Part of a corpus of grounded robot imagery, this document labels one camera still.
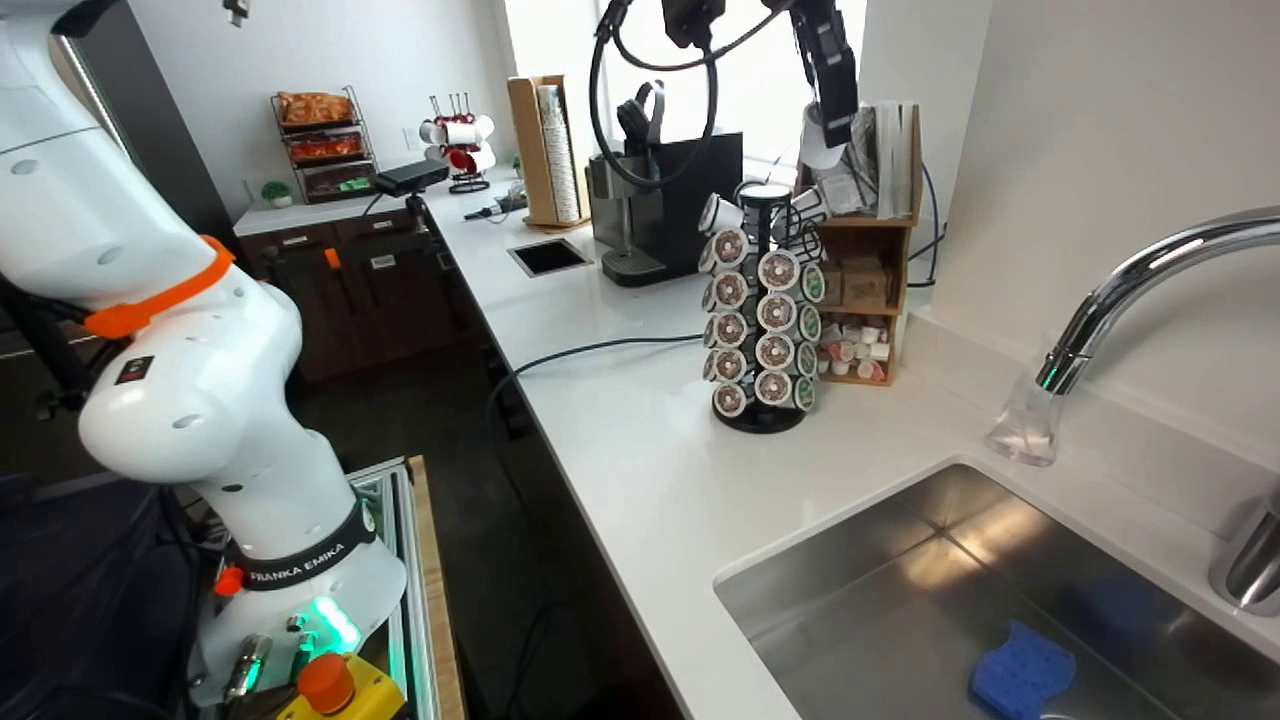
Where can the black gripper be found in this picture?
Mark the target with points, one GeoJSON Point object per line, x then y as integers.
{"type": "Point", "coordinates": [825, 44]}

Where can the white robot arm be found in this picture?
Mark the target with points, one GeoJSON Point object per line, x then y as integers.
{"type": "Point", "coordinates": [175, 387]}

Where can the clear plastic bag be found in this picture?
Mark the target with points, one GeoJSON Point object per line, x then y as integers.
{"type": "Point", "coordinates": [879, 152]}

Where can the black coffee machine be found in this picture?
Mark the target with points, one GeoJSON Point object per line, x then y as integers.
{"type": "Point", "coordinates": [667, 202]}

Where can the wooden organizer box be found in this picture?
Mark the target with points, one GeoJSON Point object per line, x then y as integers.
{"type": "Point", "coordinates": [908, 305]}

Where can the white paper cup stack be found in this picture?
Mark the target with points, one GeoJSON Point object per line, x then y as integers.
{"type": "Point", "coordinates": [557, 145]}

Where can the wooden cup dispenser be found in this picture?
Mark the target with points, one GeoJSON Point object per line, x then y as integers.
{"type": "Point", "coordinates": [520, 145]}

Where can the chrome gooseneck faucet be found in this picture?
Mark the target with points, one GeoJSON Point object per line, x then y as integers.
{"type": "Point", "coordinates": [1135, 272]}

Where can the small black object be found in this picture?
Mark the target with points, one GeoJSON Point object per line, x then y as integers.
{"type": "Point", "coordinates": [496, 202]}

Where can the red white mug stand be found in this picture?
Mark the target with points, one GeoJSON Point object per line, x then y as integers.
{"type": "Point", "coordinates": [460, 132]}

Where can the flat black box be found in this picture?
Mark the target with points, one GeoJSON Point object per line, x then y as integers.
{"type": "Point", "coordinates": [408, 176]}

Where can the steel sink basin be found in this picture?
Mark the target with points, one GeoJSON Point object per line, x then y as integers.
{"type": "Point", "coordinates": [904, 585]}

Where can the snack shelf stand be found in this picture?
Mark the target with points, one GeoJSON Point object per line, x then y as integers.
{"type": "Point", "coordinates": [327, 129]}

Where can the dark wood cabinet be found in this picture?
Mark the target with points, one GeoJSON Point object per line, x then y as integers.
{"type": "Point", "coordinates": [362, 303]}

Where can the small green object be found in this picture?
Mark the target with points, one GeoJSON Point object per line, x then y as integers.
{"type": "Point", "coordinates": [274, 195]}

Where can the blue sponge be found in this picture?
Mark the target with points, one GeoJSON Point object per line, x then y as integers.
{"type": "Point", "coordinates": [1023, 674]}

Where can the ceiling sprinkler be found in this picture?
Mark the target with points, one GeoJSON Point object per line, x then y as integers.
{"type": "Point", "coordinates": [237, 11]}

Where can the robot cart with wood edge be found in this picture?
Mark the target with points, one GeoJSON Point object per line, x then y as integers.
{"type": "Point", "coordinates": [435, 603]}

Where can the dark grey tall panel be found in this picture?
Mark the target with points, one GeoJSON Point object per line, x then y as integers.
{"type": "Point", "coordinates": [162, 94]}

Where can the yellow emergency stop button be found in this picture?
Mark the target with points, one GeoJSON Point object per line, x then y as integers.
{"type": "Point", "coordinates": [327, 680]}

